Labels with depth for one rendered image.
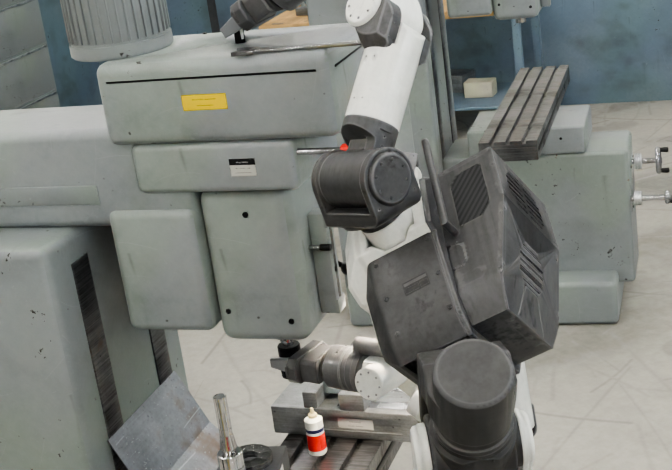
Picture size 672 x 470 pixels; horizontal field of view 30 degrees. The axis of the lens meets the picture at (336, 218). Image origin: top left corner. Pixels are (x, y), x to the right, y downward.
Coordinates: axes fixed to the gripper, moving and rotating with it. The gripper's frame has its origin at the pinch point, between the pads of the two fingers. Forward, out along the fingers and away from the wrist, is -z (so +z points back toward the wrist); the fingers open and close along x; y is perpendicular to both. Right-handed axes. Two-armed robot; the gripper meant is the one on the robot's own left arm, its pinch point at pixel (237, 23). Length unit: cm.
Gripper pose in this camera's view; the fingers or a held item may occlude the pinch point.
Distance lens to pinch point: 238.5
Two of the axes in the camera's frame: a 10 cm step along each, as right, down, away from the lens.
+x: 3.7, -3.4, 8.6
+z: 7.3, -4.7, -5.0
